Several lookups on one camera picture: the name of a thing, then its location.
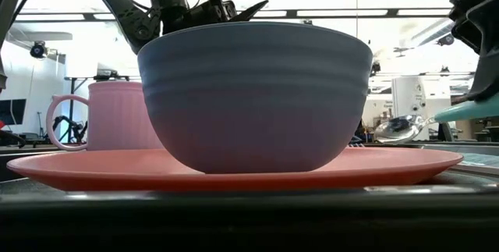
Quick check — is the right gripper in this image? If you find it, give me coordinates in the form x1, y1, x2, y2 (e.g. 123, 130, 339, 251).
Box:
448, 0, 499, 103

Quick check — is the blue bowl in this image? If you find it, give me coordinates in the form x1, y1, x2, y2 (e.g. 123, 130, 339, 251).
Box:
136, 20, 374, 175

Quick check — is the teal handled metal spoon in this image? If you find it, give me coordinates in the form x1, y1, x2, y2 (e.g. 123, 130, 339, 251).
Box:
373, 94, 499, 145

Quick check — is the pink ribbed mug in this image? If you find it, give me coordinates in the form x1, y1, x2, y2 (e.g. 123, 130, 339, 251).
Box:
45, 81, 165, 152

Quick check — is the pink round plate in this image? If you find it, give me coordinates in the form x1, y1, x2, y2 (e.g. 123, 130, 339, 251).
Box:
6, 147, 465, 193

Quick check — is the black plastic tray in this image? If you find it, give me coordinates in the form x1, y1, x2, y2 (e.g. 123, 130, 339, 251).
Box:
0, 142, 499, 252

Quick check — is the black overhead beam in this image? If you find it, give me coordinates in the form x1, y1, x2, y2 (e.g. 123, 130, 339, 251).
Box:
15, 7, 453, 21

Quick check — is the white machine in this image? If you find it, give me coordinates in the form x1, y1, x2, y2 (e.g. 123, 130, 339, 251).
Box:
391, 76, 453, 141

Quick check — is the dark monitor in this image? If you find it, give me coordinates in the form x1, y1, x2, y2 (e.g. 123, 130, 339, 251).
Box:
0, 98, 27, 126

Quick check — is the black ceiling camera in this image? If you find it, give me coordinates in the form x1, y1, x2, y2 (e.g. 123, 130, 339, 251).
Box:
437, 33, 455, 48
30, 41, 48, 59

